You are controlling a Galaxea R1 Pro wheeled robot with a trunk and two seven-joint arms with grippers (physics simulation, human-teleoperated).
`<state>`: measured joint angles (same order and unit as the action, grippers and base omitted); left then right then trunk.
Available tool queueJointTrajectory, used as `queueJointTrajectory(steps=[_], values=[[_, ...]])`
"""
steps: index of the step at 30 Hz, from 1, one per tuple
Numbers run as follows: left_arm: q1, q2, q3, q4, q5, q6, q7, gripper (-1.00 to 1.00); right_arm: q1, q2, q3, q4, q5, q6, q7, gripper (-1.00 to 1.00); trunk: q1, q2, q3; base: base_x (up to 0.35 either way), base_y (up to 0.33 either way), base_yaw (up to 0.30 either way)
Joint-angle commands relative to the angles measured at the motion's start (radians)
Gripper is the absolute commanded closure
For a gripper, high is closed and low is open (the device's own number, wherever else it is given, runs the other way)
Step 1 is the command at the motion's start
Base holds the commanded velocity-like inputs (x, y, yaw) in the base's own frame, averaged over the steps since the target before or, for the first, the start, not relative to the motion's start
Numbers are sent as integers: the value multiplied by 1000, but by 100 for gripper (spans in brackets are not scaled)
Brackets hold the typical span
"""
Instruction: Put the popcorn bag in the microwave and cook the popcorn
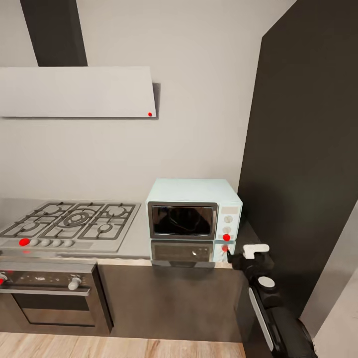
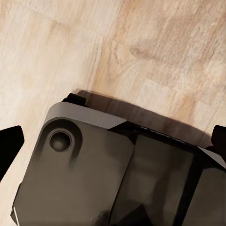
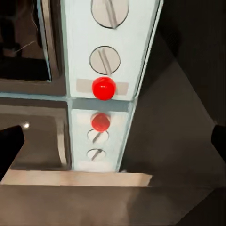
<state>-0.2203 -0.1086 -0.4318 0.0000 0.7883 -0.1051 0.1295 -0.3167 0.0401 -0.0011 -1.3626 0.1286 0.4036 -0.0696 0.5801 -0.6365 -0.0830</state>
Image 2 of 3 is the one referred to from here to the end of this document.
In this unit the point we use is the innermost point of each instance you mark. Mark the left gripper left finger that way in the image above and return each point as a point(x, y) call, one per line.
point(11, 141)

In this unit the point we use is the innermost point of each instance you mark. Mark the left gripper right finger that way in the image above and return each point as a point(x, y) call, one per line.
point(218, 139)

